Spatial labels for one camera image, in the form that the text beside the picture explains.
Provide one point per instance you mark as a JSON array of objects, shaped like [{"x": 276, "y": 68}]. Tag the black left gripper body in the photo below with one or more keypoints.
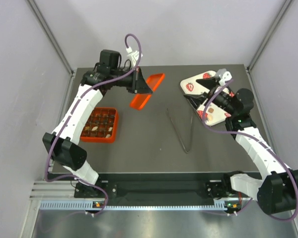
[{"x": 134, "y": 86}]

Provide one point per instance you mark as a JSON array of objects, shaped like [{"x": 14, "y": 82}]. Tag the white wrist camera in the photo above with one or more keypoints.
[
  {"x": 134, "y": 56},
  {"x": 223, "y": 76}
]

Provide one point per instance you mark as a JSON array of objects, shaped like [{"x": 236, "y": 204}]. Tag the white strawberry tray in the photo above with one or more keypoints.
[{"x": 200, "y": 88}]

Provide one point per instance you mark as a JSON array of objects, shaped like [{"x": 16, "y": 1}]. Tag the orange chocolate box with grid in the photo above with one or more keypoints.
[{"x": 103, "y": 118}]

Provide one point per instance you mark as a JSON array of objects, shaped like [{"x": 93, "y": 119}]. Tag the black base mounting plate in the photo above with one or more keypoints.
[{"x": 162, "y": 193}]

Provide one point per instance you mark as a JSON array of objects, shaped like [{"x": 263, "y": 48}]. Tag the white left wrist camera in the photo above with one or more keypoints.
[{"x": 134, "y": 56}]

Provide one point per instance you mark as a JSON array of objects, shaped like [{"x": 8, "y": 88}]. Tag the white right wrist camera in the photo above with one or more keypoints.
[{"x": 223, "y": 76}]

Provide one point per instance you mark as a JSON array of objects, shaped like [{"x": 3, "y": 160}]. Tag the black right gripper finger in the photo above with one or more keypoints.
[
  {"x": 208, "y": 83},
  {"x": 197, "y": 100}
]

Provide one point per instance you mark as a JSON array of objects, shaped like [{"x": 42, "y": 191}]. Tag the metal tweezers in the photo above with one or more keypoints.
[{"x": 185, "y": 138}]

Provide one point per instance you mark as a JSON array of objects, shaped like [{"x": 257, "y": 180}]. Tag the orange box lid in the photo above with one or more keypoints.
[{"x": 141, "y": 99}]

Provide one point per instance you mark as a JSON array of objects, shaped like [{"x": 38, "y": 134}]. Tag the aluminium rail frame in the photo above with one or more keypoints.
[{"x": 59, "y": 210}]

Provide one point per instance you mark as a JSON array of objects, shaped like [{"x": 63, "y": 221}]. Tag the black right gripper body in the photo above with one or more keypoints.
[{"x": 212, "y": 92}]

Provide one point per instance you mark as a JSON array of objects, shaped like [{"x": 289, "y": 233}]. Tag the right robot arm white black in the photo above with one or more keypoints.
[{"x": 277, "y": 189}]

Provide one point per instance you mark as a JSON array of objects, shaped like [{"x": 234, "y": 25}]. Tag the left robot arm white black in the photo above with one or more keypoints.
[{"x": 62, "y": 144}]

